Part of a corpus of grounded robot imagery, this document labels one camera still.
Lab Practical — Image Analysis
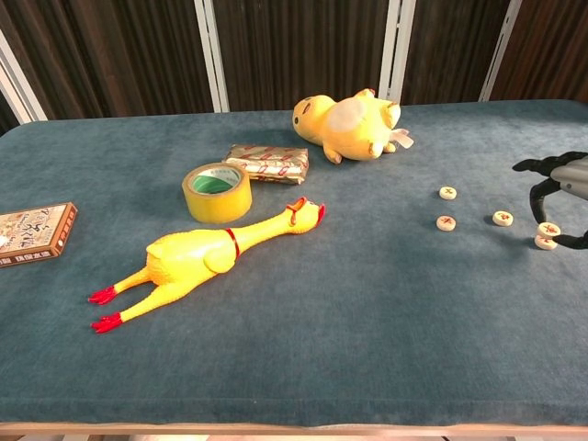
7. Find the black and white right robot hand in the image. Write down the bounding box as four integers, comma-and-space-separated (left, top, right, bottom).
512, 151, 588, 252

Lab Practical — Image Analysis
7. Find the yellow plush chick toy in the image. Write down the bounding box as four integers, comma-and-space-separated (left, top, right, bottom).
292, 87, 415, 164

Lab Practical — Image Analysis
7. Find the blue felt table cloth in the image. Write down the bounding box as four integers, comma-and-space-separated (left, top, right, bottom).
0, 99, 588, 428

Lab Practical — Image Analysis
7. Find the silver foil packet red print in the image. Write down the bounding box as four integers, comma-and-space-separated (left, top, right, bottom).
222, 143, 310, 186

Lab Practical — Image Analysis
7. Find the yellowish clear packing tape roll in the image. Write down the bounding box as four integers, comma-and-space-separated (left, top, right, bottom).
181, 162, 254, 224

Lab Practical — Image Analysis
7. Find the yellow rubber chicken toy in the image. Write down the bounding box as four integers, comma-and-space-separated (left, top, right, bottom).
87, 196, 327, 334

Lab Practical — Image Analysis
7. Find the brown printed card box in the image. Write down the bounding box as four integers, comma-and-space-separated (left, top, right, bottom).
0, 201, 79, 269

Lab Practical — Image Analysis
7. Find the white partition frame post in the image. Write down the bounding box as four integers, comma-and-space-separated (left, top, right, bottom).
192, 0, 231, 114
477, 0, 525, 103
379, 0, 417, 107
0, 27, 47, 123

